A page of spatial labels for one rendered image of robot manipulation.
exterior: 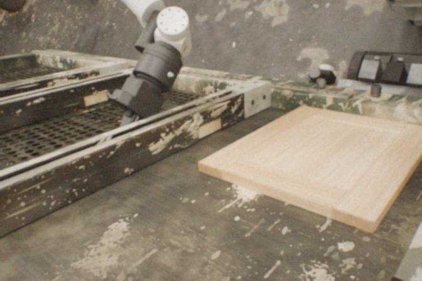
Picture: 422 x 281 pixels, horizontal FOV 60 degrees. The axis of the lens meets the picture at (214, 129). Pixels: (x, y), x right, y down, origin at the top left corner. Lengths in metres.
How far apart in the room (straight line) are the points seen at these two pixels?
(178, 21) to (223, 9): 1.81
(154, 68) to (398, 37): 1.28
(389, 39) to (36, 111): 1.44
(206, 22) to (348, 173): 2.08
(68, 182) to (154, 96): 0.26
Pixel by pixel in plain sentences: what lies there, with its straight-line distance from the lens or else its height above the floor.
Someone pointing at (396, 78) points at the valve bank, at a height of 0.76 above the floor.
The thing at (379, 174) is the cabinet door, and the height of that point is 1.12.
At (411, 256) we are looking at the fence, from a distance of 0.46.
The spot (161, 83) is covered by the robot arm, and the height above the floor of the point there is 1.25.
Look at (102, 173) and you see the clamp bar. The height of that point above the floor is 1.35.
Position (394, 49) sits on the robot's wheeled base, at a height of 0.17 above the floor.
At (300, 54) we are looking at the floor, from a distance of 2.13.
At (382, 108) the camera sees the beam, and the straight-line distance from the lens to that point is 0.91.
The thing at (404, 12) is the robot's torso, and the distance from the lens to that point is 1.51.
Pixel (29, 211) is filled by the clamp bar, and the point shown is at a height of 1.45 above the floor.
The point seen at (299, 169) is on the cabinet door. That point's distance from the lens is 0.65.
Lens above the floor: 1.76
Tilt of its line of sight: 52 degrees down
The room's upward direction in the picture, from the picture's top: 64 degrees counter-clockwise
